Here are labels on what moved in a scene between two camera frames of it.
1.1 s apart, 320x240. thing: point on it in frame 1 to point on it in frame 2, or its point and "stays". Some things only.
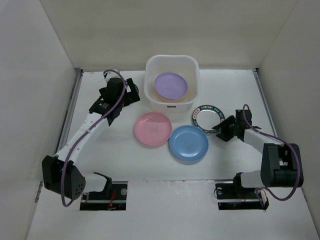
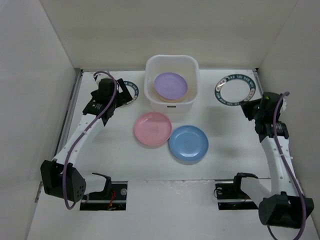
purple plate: [170, 86] stays
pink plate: [153, 128] stays
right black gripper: [227, 128] to [249, 110]
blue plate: [188, 143] stays
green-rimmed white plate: [205, 117] to [234, 89]
